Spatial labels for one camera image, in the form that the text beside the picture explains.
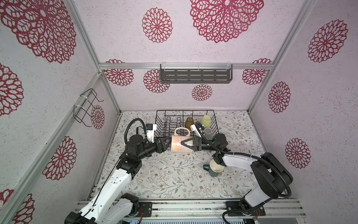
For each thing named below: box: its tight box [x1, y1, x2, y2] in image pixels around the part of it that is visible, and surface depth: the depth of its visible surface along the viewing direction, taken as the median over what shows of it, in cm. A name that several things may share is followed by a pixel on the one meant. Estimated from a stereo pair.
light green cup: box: [200, 114, 212, 129], surface depth 102 cm
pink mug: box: [170, 127, 194, 153], surface depth 68 cm
